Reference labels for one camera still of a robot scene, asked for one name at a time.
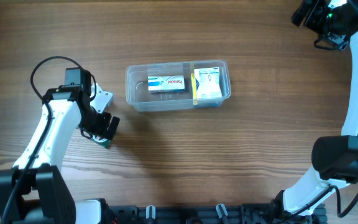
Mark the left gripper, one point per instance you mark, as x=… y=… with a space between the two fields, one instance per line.
x=100 y=128

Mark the green white round tin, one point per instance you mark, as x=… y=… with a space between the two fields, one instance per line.
x=101 y=141

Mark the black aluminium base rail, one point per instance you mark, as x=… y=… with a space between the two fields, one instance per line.
x=242 y=214

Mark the white red Panadol box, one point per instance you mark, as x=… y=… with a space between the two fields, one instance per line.
x=161 y=84

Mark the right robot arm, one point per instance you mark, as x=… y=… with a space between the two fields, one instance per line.
x=334 y=168

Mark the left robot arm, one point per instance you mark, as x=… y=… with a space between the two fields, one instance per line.
x=33 y=190

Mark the blue yellow VapoDrops box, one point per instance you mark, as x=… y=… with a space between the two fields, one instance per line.
x=198 y=103

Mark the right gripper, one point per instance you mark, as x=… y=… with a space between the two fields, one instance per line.
x=319 y=7

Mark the white medicine box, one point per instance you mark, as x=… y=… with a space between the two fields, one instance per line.
x=207 y=83

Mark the clear plastic container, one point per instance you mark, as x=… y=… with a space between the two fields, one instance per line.
x=141 y=99

